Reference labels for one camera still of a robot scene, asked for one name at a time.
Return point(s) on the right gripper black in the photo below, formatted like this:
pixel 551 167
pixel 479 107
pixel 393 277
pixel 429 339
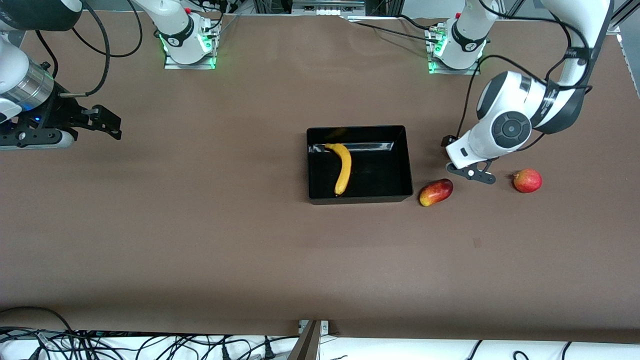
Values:
pixel 56 116

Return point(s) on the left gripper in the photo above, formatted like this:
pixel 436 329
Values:
pixel 447 140

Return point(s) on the black plastic rectangular box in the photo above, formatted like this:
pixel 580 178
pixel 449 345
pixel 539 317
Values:
pixel 380 175

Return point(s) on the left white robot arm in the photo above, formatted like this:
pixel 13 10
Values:
pixel 510 100

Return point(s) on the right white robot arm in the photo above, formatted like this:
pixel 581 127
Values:
pixel 15 70

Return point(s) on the red yellow mango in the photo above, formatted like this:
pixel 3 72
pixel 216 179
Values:
pixel 436 192

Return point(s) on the red apple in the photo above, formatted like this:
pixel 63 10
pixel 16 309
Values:
pixel 527 181

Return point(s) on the yellow banana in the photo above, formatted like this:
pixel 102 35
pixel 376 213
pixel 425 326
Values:
pixel 344 170

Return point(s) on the large table cover mat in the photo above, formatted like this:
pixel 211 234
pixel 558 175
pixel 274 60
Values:
pixel 200 225

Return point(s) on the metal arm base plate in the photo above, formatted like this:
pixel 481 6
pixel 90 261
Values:
pixel 437 70
pixel 172 65

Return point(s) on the small metal bracket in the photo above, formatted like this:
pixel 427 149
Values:
pixel 325 326

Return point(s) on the metal frame rail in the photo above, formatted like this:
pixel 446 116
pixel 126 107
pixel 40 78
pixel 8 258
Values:
pixel 320 6

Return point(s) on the grey metal post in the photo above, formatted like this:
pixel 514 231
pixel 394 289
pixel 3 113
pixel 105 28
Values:
pixel 306 345

